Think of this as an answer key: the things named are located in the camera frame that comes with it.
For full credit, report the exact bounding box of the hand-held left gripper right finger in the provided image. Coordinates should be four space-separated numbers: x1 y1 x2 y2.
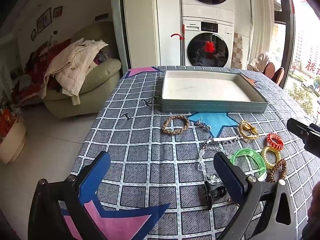
214 152 299 240

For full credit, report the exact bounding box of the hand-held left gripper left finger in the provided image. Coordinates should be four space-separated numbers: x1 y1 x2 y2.
28 151 112 240

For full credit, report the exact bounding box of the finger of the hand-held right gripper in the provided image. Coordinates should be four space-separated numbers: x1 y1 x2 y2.
287 118 312 138

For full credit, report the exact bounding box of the orange spiral hair tie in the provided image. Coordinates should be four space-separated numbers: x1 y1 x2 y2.
266 133 285 151

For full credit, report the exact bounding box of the clear crystal bead bracelet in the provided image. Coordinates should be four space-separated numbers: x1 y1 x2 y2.
197 137 222 184

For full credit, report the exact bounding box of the green translucent bangle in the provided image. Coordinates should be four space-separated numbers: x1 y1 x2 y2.
229 148 267 180

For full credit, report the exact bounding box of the brown spiral hair tie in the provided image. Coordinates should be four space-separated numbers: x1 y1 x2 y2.
267 159 287 183

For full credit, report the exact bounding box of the silver chain with round pendant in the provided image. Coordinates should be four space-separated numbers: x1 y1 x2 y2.
196 119 212 132

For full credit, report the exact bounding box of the brown braided bracelet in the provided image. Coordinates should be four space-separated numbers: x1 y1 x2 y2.
162 115 190 136

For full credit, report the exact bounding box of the grey tray with white lining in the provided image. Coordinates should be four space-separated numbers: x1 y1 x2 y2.
161 70 268 113

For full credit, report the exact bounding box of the person's right forearm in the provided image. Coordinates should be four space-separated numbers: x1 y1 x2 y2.
302 182 320 240

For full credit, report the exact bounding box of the black hair clip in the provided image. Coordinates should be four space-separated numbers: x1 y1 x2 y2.
204 180 228 209

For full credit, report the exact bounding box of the silver studded hair clip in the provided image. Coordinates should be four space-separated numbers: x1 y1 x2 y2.
212 134 242 143

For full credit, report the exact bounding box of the checkered star print tablecloth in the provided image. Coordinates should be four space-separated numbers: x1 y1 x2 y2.
45 66 320 240

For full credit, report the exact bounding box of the beige cloth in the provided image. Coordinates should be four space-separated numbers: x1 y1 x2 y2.
247 52 270 73

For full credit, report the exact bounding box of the white bucket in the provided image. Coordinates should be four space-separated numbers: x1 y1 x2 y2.
0 119 27 165

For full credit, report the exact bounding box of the checkered cloth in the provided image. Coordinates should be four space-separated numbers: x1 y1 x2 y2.
231 40 243 69

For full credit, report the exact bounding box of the pale green armchair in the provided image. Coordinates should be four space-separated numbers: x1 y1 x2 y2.
43 21 122 119

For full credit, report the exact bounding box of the cream jacket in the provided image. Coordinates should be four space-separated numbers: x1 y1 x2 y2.
41 39 108 105

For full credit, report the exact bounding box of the white washing machine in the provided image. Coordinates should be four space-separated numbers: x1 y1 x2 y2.
182 17 234 68

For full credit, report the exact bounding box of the red clothes pile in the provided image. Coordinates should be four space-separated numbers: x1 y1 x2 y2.
11 40 72 105

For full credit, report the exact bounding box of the white cabinet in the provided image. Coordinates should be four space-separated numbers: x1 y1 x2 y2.
122 0 255 70

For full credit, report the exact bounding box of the yellow spiral hair tie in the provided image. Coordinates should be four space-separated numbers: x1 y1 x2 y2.
261 146 281 166

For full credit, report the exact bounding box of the yellow cord bracelet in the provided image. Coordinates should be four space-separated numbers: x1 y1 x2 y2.
237 121 259 140

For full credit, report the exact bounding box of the dark window frame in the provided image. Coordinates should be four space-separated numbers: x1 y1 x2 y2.
275 0 296 90

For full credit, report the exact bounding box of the red mop handle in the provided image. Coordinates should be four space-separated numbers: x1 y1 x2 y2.
171 25 186 65

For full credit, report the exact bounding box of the large picture frame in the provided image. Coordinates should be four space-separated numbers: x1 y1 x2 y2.
37 8 52 33

